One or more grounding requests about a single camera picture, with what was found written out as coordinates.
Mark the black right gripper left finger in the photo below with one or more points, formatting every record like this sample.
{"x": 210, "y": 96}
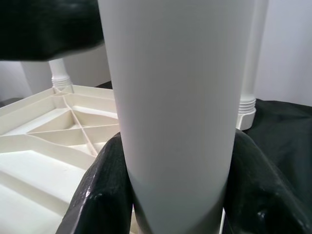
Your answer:
{"x": 102, "y": 195}

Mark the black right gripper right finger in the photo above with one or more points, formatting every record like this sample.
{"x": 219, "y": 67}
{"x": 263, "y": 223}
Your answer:
{"x": 263, "y": 195}

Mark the white plastic table leg tube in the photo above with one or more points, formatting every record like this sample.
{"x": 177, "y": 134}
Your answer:
{"x": 175, "y": 97}
{"x": 58, "y": 70}
{"x": 251, "y": 61}

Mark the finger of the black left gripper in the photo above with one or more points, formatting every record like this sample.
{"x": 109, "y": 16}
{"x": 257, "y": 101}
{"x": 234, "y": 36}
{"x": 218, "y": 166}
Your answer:
{"x": 44, "y": 26}

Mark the white plastic table top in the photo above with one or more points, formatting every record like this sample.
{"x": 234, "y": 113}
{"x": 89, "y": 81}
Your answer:
{"x": 36, "y": 170}

